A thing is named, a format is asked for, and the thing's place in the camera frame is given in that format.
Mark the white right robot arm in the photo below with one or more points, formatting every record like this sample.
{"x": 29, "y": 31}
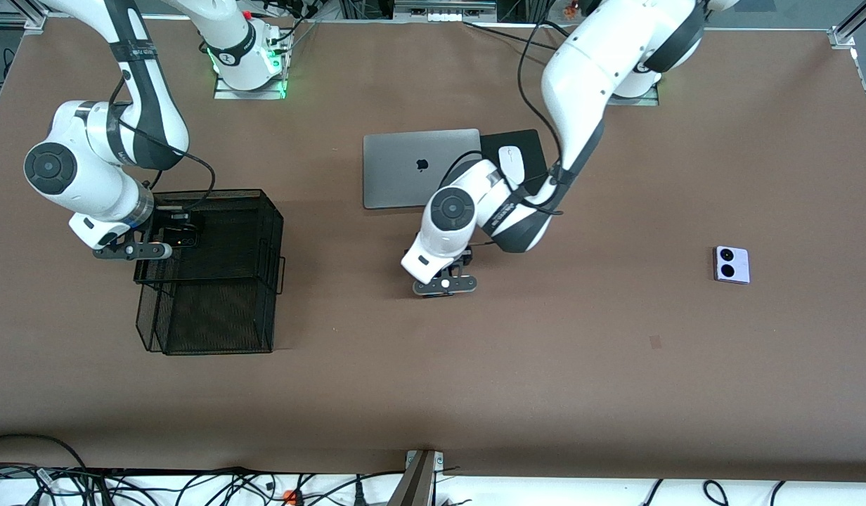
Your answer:
{"x": 88, "y": 176}

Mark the small black flip phone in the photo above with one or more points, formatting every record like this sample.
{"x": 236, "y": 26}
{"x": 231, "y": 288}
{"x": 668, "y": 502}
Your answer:
{"x": 183, "y": 239}

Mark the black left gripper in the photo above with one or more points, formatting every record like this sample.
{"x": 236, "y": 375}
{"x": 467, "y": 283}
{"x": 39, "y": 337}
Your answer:
{"x": 462, "y": 261}

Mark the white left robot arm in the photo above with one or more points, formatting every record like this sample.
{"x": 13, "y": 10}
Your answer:
{"x": 580, "y": 77}

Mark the aluminium frame profile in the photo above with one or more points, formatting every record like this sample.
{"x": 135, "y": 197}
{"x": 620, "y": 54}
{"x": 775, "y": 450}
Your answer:
{"x": 32, "y": 21}
{"x": 844, "y": 35}

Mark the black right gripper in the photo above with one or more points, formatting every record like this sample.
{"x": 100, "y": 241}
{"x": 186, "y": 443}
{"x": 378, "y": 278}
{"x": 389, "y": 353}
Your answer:
{"x": 171, "y": 232}

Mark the grey closed laptop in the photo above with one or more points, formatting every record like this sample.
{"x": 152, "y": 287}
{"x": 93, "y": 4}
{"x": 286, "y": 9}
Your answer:
{"x": 398, "y": 176}

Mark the white computer mouse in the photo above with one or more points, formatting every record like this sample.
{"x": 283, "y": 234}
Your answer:
{"x": 510, "y": 160}

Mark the lilac flip phone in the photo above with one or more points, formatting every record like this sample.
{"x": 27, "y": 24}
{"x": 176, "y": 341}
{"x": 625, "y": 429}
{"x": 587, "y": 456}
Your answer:
{"x": 741, "y": 267}

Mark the aluminium rail with white connectors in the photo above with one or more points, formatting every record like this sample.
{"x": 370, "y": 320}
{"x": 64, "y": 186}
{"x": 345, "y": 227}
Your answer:
{"x": 443, "y": 8}

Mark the black mouse pad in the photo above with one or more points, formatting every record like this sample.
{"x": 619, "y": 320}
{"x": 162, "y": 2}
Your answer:
{"x": 490, "y": 140}

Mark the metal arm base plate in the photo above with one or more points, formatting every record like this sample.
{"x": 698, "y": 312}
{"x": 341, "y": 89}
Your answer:
{"x": 225, "y": 93}
{"x": 644, "y": 100}

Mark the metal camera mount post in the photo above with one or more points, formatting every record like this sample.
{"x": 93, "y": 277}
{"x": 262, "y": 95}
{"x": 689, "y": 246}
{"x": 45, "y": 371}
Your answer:
{"x": 415, "y": 485}

